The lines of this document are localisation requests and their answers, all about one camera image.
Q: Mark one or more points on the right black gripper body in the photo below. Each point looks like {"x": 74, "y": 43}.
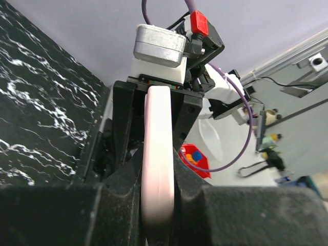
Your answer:
{"x": 128, "y": 114}

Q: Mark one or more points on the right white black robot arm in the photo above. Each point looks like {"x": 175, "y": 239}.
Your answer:
{"x": 222, "y": 92}

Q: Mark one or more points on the red plastic bin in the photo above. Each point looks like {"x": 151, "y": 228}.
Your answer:
{"x": 193, "y": 158}

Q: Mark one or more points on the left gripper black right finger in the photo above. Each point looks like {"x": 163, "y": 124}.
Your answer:
{"x": 209, "y": 215}

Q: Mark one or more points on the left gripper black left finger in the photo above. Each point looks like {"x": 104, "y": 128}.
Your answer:
{"x": 104, "y": 213}

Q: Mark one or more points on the aluminium front rail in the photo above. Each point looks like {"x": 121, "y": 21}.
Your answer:
{"x": 308, "y": 57}

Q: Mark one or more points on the phone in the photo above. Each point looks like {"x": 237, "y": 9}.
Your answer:
{"x": 157, "y": 178}

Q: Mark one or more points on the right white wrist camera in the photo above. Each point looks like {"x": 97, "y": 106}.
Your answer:
{"x": 161, "y": 55}

